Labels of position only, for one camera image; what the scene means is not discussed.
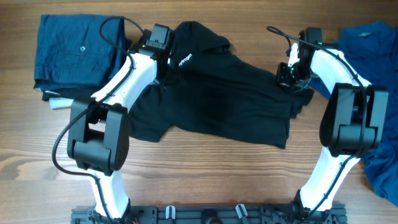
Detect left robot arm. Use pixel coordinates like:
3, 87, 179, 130
67, 24, 174, 223

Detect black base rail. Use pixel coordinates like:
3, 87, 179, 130
70, 203, 348, 224

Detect left black cable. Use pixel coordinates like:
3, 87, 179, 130
51, 16, 147, 224

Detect black polo shirt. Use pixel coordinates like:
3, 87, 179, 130
129, 21, 314, 148

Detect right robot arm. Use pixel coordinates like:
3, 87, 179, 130
268, 27, 388, 223

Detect right black cable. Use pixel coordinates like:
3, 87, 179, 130
266, 26, 369, 218

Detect black cable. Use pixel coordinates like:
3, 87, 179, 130
266, 26, 369, 218
51, 16, 147, 224

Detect blue polo shirt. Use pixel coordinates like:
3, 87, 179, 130
309, 21, 398, 208

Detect folded blue shorts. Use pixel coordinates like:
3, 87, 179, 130
34, 14, 130, 91

